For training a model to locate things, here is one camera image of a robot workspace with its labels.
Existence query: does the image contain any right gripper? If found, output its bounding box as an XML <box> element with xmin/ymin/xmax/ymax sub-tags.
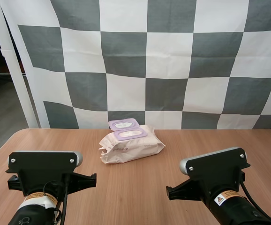
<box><xmin>166</xmin><ymin>172</ymin><xmax>246</xmax><ymax>203</ymax></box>

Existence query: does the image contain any checked cloth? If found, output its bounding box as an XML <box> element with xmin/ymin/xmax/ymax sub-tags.
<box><xmin>0</xmin><ymin>0</ymin><xmax>271</xmax><ymax>130</ymax></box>

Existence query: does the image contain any white wet wipes pack lilac lid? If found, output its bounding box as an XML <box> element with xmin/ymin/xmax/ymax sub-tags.
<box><xmin>98</xmin><ymin>118</ymin><xmax>167</xmax><ymax>165</ymax></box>

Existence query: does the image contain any black cable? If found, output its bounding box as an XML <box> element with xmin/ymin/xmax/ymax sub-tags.
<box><xmin>240</xmin><ymin>180</ymin><xmax>271</xmax><ymax>225</ymax></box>
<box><xmin>60</xmin><ymin>174</ymin><xmax>70</xmax><ymax>225</ymax></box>

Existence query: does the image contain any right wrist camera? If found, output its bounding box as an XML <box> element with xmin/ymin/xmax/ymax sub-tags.
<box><xmin>179</xmin><ymin>147</ymin><xmax>251</xmax><ymax>188</ymax></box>

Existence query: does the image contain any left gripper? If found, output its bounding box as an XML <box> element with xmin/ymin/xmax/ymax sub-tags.
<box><xmin>7</xmin><ymin>172</ymin><xmax>97</xmax><ymax>196</ymax></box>

